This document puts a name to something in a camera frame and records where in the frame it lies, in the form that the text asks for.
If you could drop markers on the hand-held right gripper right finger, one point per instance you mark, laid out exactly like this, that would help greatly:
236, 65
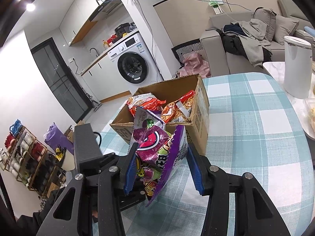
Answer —
194, 174

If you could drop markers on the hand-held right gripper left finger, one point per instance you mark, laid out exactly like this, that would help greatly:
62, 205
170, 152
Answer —
131, 174

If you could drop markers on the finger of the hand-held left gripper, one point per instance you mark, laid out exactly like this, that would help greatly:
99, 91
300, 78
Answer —
110, 159

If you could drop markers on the orange noodle snack packet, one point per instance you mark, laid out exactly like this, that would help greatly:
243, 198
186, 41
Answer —
145, 102
177, 110

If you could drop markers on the brown cardboard box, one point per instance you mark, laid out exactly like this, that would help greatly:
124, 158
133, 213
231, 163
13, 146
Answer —
199, 108

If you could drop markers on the small cardboard box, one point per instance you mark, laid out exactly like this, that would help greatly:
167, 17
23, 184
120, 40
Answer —
70, 132

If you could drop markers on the purple bag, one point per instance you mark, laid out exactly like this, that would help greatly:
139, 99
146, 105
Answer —
56, 137

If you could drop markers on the grey floor mop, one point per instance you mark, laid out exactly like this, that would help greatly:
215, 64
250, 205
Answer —
97, 105

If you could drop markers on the wooden shoe rack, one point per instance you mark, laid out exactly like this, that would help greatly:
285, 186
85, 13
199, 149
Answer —
29, 157

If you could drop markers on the dark glass door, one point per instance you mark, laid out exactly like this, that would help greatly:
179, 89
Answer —
61, 83

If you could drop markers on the white kitchen counter cabinets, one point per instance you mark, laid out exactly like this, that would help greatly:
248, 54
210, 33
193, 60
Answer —
98, 78

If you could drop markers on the white washing machine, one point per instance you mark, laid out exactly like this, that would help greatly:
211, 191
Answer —
133, 66

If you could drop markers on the kitchen faucet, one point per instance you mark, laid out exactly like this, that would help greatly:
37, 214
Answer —
94, 50

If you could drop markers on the yellow bottle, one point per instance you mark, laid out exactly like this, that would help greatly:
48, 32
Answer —
105, 44

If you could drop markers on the pink plastic bag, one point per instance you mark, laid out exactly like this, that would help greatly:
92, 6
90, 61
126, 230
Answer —
194, 65

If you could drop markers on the black rice cooker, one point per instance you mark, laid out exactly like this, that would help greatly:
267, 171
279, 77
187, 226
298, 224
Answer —
121, 29

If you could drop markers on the grey sofa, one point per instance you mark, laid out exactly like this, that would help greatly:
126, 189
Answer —
211, 51

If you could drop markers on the black patterned chair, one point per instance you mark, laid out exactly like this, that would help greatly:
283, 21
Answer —
184, 50

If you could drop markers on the white upper kitchen cabinets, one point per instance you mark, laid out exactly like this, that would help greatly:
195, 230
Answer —
76, 14

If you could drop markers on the clear bag of popcorn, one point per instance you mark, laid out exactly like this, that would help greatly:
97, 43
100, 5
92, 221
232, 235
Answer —
310, 113

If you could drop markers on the dark jacket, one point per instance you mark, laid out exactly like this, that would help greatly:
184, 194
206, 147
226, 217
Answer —
231, 44

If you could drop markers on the steel range hood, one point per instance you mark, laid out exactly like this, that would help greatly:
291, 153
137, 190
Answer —
105, 7

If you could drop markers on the grey hooded garment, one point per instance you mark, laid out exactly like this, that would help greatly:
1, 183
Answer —
253, 44

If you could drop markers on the white cylindrical bin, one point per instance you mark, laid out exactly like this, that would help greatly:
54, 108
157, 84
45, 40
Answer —
297, 73

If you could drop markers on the ceiling spotlight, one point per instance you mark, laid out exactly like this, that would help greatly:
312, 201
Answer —
30, 7

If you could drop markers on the large grey cushion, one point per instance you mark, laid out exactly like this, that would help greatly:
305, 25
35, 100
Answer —
265, 22

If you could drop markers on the small grey cushion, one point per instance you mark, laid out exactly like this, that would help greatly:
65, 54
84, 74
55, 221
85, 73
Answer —
285, 29

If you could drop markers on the light blue pillow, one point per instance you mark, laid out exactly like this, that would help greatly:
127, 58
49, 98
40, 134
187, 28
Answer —
310, 30

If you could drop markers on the wall socket with green plug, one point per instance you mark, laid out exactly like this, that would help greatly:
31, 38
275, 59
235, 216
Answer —
217, 8

